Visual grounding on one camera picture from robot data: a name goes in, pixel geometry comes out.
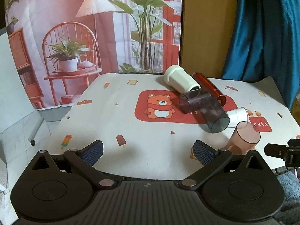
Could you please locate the purple translucent cup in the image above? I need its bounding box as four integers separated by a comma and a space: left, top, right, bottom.
178, 91, 213, 114

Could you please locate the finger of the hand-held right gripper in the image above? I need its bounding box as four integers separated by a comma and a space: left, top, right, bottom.
264, 138, 300, 169

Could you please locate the red translucent cup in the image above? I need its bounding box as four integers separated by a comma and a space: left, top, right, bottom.
191, 72, 227, 105

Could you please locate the white ribbed cup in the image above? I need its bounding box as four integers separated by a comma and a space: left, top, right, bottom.
164, 65, 201, 93

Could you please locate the grey fuzzy cloth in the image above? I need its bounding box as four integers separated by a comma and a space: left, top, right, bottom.
271, 167, 300, 225

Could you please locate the small white cup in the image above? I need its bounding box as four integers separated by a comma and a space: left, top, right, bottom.
226, 107, 249, 128

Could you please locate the white board on wheeled stand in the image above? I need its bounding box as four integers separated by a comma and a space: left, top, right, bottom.
0, 27, 51, 188

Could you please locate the printed room backdrop cloth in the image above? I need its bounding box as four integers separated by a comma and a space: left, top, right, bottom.
5, 0, 183, 123

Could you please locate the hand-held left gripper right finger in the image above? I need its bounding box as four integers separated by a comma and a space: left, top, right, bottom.
181, 140, 270, 190

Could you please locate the grey translucent cup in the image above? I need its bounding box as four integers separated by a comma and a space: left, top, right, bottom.
199, 98, 230, 134

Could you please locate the blue curtain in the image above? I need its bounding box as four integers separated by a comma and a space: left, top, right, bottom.
221, 0, 300, 110

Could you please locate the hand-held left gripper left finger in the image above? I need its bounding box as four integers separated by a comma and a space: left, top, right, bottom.
30, 140, 118, 189

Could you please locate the pink translucent cup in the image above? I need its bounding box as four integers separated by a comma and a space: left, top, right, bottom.
223, 121, 261, 155

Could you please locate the bear print tablecloth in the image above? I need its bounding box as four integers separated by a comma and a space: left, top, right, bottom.
30, 72, 300, 181

